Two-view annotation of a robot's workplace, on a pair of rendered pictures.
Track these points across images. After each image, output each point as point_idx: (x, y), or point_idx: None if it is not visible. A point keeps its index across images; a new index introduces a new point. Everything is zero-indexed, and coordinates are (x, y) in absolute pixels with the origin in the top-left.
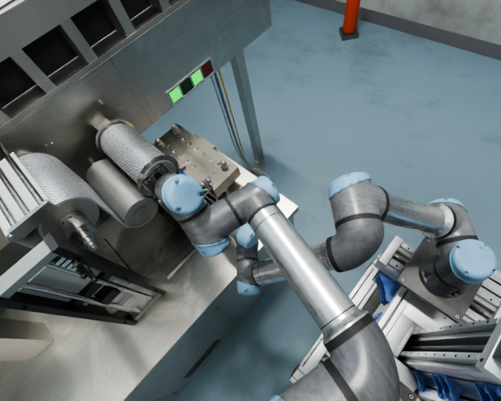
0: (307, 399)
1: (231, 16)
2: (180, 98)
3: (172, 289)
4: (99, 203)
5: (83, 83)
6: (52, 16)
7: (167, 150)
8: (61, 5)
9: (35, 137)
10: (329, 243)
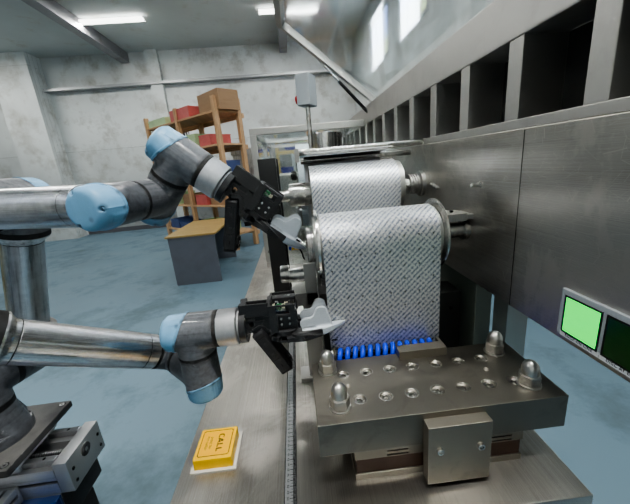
0: (14, 182)
1: None
2: (586, 346)
3: None
4: (316, 204)
5: (481, 144)
6: (508, 26)
7: (470, 354)
8: (524, 10)
9: (432, 167)
10: (0, 314)
